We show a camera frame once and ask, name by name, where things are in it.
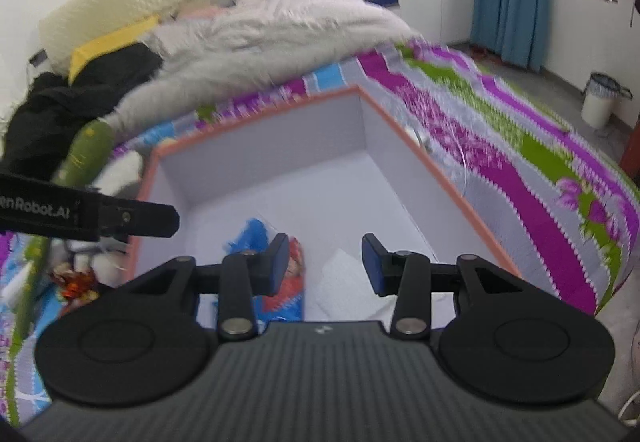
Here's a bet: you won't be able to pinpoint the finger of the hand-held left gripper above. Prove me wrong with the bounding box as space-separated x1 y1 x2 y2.
99 196 180 239

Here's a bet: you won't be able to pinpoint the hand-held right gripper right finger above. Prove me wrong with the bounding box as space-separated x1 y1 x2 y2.
361 232 526 341

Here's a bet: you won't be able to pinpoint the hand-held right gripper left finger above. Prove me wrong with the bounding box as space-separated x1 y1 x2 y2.
120 233 291 343

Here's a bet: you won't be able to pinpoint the colourful printed snack packet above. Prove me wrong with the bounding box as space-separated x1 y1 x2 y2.
254 237 307 323

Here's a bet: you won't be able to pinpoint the white tissue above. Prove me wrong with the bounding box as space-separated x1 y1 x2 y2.
315 247 401 323

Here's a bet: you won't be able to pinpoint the orange-rimmed white cardboard box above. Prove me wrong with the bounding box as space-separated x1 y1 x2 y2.
134 84 523 323

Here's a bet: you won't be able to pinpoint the white plush toy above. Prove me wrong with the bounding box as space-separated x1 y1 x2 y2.
92 149 146 203

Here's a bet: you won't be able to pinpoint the long green plush toy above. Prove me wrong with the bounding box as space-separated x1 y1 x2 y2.
52 117 118 188

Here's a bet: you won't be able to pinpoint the orange snack wrapper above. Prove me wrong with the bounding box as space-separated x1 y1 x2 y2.
50 267 101 303

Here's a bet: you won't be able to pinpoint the black clothing pile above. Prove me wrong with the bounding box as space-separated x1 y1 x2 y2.
0 42 166 178

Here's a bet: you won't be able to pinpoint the yellow pillow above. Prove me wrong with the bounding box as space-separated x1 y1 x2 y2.
67 14 161 83

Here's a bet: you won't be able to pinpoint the colourful patterned bedspread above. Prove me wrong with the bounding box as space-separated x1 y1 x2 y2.
0 39 640 428

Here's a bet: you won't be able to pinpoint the grey fluffy blanket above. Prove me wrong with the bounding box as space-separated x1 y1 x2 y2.
107 0 426 143

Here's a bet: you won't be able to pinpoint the white trash bin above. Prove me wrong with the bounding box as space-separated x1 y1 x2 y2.
580 72 633 129

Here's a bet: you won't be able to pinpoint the brown wooden furniture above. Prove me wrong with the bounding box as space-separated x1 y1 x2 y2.
621 114 640 175

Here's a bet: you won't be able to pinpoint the white cable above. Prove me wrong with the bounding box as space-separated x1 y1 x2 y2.
617 389 640 423

